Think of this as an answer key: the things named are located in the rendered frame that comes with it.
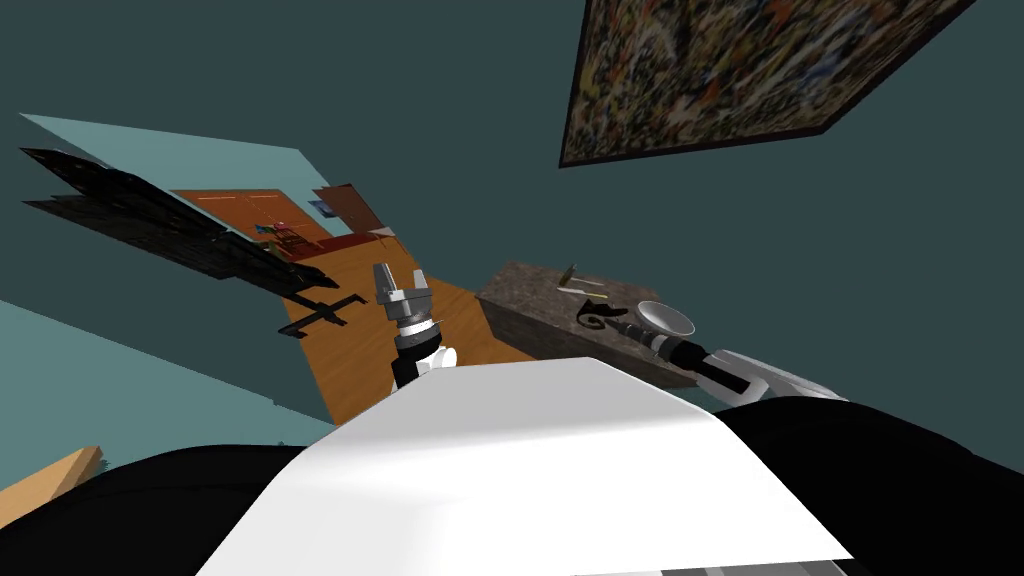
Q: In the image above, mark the small olive bottle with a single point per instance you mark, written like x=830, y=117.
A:
x=568, y=274

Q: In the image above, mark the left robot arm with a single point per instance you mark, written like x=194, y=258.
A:
x=120, y=520

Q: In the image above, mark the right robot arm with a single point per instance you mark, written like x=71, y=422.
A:
x=880, y=480

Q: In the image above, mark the black shelf unit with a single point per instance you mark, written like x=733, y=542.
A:
x=160, y=218

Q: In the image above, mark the dark stone table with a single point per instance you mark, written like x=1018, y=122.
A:
x=532, y=308

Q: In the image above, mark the grey bowl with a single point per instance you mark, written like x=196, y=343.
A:
x=666, y=318

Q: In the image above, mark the light wooden plank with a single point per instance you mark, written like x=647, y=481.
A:
x=48, y=482

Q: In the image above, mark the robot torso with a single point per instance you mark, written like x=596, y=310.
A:
x=520, y=472

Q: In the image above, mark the brown door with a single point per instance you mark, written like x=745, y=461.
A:
x=348, y=208

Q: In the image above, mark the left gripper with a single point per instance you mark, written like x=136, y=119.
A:
x=406, y=305

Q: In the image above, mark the dark wooden chair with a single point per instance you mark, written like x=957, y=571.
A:
x=286, y=240

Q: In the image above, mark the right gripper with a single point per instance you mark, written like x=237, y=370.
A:
x=630, y=329

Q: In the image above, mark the multicoloured speckled wall painting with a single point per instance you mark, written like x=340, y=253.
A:
x=720, y=72

